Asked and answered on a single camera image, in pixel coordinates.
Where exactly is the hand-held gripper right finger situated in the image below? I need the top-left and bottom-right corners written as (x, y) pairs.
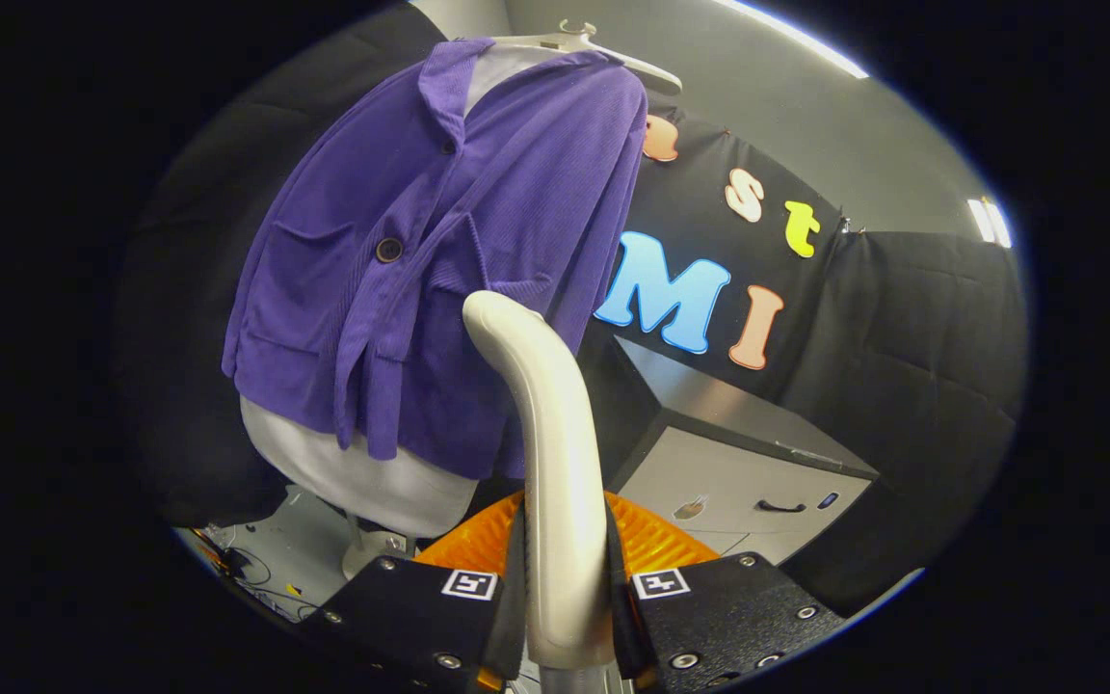
top-left (603, 490), bottom-right (850, 692)

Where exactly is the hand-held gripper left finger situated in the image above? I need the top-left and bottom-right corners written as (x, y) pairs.
top-left (300, 490), bottom-right (529, 693)

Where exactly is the white garment steamer head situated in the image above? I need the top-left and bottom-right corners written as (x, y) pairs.
top-left (462, 289), bottom-right (619, 671)

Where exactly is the purple jacket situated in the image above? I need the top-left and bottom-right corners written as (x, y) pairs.
top-left (221, 39), bottom-right (650, 483)

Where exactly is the white steamer base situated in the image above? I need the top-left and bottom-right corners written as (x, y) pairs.
top-left (341, 525), bottom-right (416, 579)

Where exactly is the white clothes hanger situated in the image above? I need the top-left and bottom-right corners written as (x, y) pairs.
top-left (492, 19), bottom-right (684, 93)

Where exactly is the grey cabinet with dark top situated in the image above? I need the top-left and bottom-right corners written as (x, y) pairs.
top-left (579, 335), bottom-right (882, 570)

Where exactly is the rectangular ceiling light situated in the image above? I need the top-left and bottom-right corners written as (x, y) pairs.
top-left (966, 198), bottom-right (1012, 250)

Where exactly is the tangle of black cables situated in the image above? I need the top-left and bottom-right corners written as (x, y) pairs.
top-left (194, 525), bottom-right (325, 620)

